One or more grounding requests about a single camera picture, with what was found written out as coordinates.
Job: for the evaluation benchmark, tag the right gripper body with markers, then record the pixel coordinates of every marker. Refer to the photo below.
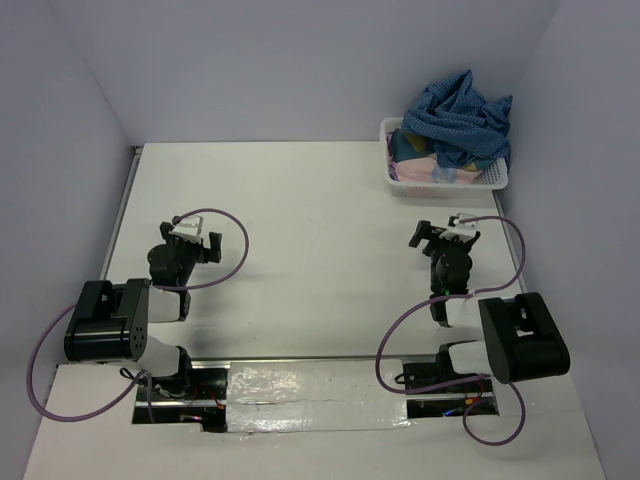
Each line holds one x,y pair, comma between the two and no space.
436,250

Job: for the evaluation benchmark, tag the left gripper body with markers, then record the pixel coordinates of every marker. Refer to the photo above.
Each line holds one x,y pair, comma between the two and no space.
188,253

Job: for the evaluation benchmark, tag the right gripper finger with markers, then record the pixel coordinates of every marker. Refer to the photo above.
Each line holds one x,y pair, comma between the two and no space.
422,232
472,241

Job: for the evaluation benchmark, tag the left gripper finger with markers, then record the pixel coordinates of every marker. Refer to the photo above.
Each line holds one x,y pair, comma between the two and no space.
166,229
213,253

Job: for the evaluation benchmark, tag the blue checked long sleeve shirt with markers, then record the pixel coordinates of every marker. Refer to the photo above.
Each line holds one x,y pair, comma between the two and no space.
464,127

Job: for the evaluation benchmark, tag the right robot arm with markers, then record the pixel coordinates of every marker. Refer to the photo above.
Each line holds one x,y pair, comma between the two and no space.
518,337

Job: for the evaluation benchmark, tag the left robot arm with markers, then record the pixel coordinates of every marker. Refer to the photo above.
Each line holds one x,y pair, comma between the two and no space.
111,322

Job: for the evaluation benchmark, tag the white plastic laundry basket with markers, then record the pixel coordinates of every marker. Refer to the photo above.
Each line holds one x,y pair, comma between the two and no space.
490,180

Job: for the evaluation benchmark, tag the pink shirt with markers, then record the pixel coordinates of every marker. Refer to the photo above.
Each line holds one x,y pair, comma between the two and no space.
427,170

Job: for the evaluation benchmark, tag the teal tan patterned shirt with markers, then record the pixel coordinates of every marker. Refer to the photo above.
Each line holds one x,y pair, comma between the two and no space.
403,146

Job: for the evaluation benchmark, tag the silver foil tape panel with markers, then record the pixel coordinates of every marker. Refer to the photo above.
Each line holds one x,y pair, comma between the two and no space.
310,396

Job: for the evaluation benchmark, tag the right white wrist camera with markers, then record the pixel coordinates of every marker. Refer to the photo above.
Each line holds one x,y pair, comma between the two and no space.
460,228

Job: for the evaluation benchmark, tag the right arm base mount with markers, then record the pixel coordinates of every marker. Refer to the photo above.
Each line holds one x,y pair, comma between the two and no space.
450,401

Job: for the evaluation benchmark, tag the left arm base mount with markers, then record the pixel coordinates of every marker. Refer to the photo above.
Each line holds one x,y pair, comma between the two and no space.
202,401

